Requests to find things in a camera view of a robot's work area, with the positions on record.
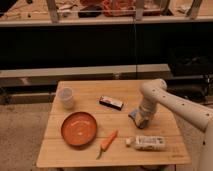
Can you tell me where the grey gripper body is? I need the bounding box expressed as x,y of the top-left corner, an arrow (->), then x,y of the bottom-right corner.
128,109 -> 150,129

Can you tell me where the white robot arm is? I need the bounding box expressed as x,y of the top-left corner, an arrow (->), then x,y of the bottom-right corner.
129,79 -> 213,171

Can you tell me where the black white rectangular box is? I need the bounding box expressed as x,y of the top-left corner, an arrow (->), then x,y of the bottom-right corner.
99,96 -> 123,110

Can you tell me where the white plastic bottle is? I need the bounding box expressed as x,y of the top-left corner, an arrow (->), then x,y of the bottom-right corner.
125,135 -> 166,151

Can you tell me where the orange carrot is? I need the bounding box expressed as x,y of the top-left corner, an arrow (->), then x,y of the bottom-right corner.
97,131 -> 118,159

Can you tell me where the wooden folding table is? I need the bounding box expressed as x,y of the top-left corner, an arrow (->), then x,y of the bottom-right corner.
37,80 -> 190,168

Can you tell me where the orange round plate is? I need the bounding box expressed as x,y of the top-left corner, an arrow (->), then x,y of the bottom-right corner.
61,112 -> 97,147

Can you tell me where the translucent plastic cup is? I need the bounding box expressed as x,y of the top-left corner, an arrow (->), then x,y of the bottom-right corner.
56,87 -> 74,109

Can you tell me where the red cloth on shelf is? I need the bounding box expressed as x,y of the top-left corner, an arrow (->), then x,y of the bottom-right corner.
101,0 -> 135,17

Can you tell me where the black object on shelf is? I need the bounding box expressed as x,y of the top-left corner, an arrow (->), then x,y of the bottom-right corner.
78,5 -> 102,18

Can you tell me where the vertical black cable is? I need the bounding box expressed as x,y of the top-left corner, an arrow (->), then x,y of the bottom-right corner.
132,16 -> 139,80

